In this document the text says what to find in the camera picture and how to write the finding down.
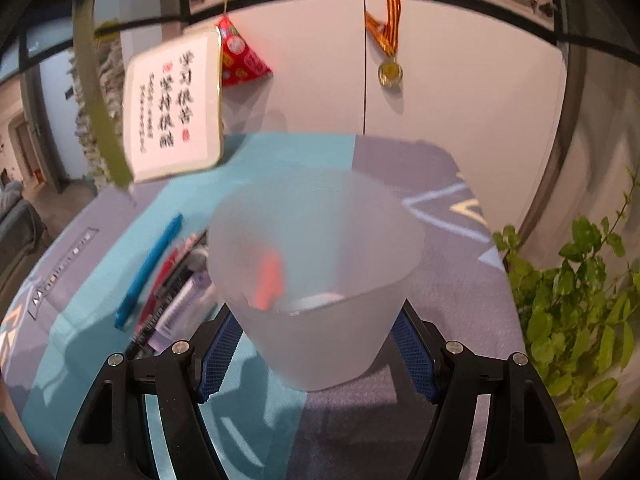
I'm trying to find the blue retractable pen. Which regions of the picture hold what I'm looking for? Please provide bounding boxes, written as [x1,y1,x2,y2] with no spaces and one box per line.
[114,214,183,330]

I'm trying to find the black marker pen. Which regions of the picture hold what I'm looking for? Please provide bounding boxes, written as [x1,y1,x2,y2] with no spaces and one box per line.
[124,268,194,360]

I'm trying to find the red gel pen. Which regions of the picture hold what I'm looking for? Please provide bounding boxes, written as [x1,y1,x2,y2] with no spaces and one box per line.
[134,232,205,333]

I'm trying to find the orange correction tape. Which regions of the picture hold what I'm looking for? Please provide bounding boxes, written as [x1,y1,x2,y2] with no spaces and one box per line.
[250,252,284,311]

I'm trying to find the frosted translucent plastic cup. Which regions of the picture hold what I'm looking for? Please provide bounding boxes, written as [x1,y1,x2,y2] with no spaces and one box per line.
[208,168,425,391]

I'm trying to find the white cartoon highlighter pen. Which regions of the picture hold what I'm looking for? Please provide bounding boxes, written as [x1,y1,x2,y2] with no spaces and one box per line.
[149,271,218,353]

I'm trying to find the pink patterned pen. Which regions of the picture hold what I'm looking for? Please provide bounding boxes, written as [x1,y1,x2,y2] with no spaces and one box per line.
[155,246,210,334]

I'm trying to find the white eraser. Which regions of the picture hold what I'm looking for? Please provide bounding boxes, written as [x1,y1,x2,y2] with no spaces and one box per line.
[279,292,344,315]

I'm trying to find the blue grey patterned desk mat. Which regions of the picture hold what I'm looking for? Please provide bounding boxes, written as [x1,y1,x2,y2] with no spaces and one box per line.
[1,133,524,479]

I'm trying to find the green leafy plant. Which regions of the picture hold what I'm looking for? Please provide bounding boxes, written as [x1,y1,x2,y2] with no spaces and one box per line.
[492,168,639,460]

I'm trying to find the white calligraphy sign board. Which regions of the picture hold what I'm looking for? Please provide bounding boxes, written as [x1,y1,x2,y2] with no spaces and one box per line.
[122,27,224,183]

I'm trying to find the gold medal striped ribbon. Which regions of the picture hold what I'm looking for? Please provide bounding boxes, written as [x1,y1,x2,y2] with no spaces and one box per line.
[364,0,404,89]

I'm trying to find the stack of papers pile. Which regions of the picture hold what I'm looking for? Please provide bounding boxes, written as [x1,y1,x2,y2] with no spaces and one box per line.
[67,37,125,192]

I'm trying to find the red pyramid hanging ornament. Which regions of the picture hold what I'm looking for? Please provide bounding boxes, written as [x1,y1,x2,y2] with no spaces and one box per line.
[217,14,272,87]

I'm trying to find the green hanging strap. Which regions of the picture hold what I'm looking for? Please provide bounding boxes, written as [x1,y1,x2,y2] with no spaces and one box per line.
[70,0,136,190]

